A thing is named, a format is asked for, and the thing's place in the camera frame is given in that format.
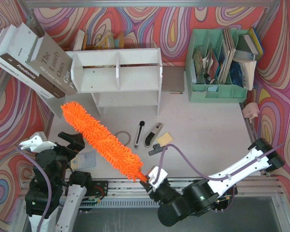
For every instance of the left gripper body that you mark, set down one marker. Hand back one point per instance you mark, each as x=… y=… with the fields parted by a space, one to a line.
x=71 y=145

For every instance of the brown Lonely Ones book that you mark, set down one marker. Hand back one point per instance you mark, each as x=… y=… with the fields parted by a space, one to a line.
x=53 y=63

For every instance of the yellow sticky note pad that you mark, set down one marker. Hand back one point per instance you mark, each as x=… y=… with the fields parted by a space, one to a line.
x=164 y=139

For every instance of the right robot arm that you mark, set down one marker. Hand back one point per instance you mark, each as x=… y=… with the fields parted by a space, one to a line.
x=201 y=196

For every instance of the pink pig figurine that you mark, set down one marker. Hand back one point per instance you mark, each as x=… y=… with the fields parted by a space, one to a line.
x=251 y=111

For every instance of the black vacuum nozzle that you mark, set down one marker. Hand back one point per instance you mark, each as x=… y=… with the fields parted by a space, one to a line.
x=156 y=149

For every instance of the grey blue yellow books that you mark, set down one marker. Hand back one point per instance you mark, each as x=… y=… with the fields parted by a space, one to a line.
x=249 y=41

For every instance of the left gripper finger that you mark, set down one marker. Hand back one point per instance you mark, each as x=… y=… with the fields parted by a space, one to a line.
x=76 y=146
x=72 y=138

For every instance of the green desk organizer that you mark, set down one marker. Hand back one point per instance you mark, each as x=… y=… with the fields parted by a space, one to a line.
x=208 y=66

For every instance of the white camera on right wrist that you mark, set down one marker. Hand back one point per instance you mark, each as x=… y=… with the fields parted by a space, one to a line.
x=153 y=179

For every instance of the yellow blue calculator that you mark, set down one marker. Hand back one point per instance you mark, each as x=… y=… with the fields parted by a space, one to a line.
x=84 y=160

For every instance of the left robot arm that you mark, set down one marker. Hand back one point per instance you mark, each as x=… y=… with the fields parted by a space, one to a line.
x=52 y=202

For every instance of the aluminium rail with mounts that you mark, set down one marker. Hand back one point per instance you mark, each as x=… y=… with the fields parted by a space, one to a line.
x=254 y=186

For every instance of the white black utility knife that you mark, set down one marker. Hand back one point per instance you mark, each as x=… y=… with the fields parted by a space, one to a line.
x=139 y=134

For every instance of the books behind shelf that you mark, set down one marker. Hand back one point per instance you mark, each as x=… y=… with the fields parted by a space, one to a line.
x=108 y=41

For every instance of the white brown Fredonia book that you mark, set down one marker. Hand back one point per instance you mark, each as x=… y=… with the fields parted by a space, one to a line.
x=16 y=47

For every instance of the white camera on left wrist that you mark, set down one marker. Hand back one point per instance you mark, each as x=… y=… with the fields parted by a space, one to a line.
x=37 y=143

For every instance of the open white paperback book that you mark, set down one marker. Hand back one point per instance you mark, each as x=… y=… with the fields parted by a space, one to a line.
x=248 y=71

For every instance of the orange microfiber duster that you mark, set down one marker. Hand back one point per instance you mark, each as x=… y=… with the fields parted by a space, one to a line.
x=101 y=139

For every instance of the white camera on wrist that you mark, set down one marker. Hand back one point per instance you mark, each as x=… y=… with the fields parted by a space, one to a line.
x=37 y=143
x=153 y=179

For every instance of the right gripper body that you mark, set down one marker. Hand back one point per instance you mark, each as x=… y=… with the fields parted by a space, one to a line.
x=149 y=187

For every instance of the white wooden bookshelf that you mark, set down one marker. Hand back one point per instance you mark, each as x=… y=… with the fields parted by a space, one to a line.
x=113 y=78

